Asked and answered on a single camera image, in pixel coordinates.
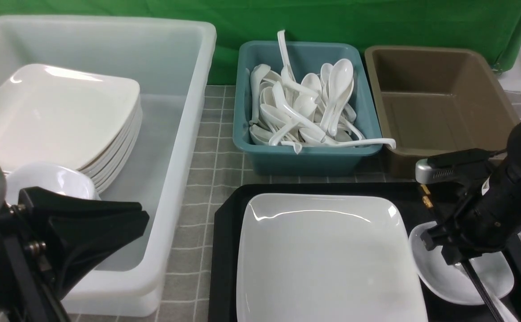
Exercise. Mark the upright white soup spoon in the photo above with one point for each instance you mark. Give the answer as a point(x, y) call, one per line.
point(284, 53)

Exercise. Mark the green backdrop cloth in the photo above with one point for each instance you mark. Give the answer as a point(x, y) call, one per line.
point(489, 27)

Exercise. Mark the brown plastic bin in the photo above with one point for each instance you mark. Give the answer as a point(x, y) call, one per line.
point(436, 100)

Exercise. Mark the white square rice plate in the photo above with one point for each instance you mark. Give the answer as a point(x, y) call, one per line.
point(326, 258)

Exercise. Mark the large white plastic tub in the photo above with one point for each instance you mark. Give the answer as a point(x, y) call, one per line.
point(170, 59)

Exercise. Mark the lower white plate stack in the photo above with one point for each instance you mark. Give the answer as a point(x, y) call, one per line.
point(119, 152)

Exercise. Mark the teal plastic bin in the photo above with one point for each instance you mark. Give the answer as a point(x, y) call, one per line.
point(305, 57)

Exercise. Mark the large top white spoon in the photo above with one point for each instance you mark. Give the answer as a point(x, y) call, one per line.
point(340, 78)

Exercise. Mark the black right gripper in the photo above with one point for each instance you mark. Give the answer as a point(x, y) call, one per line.
point(483, 220)

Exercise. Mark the pile of white spoons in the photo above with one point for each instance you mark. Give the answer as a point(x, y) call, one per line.
point(285, 112)

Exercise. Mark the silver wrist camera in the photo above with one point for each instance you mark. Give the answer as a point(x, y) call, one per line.
point(462, 166)

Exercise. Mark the small white bowl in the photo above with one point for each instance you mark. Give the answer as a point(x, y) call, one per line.
point(452, 284)

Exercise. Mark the white spoon over bin edge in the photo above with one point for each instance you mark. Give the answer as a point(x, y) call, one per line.
point(359, 143)

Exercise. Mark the top stacked white square plate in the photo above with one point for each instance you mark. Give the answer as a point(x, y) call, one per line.
point(35, 85)

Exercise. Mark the black chopstick gold tip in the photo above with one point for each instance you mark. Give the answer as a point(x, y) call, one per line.
point(488, 298)

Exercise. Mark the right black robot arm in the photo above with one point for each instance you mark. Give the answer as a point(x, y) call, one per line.
point(510, 160)

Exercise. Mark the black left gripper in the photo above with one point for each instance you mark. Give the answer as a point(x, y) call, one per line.
point(79, 234)

